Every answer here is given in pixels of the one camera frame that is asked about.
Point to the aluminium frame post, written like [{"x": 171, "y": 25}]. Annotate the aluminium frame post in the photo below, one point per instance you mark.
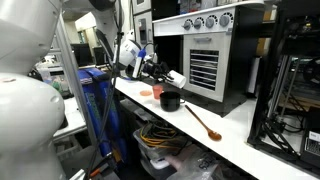
[{"x": 71, "y": 71}]

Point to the wooden spoon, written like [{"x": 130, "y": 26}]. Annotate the wooden spoon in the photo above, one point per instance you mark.
[{"x": 211, "y": 134}]

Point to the black metal frame rack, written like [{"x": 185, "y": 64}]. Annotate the black metal frame rack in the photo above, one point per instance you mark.
[{"x": 286, "y": 122}]

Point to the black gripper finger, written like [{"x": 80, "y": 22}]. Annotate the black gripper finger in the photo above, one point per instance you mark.
[
  {"x": 166, "y": 69},
  {"x": 166, "y": 79}
]

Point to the white mug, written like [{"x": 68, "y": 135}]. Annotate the white mug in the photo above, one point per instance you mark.
[{"x": 178, "y": 79}]

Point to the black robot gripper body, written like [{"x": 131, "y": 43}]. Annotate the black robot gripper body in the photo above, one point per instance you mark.
[{"x": 154, "y": 70}]

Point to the orange flat lid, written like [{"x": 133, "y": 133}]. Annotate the orange flat lid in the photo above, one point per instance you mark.
[{"x": 145, "y": 93}]

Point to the clear bin with cables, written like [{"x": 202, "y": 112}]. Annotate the clear bin with cables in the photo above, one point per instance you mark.
[{"x": 157, "y": 140}]

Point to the orange plastic cup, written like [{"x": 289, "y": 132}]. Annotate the orange plastic cup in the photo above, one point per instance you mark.
[{"x": 157, "y": 90}]

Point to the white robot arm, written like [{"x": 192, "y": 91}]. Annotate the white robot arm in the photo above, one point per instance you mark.
[{"x": 31, "y": 111}]

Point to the clear plastic bag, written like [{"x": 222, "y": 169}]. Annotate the clear plastic bag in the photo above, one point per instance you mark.
[{"x": 193, "y": 163}]

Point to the toy white refrigerator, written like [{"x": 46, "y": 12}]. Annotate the toy white refrigerator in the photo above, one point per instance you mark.
[{"x": 142, "y": 19}]

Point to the toy kitchen stove oven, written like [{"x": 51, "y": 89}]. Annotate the toy kitchen stove oven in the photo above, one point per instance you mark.
[{"x": 219, "y": 45}]

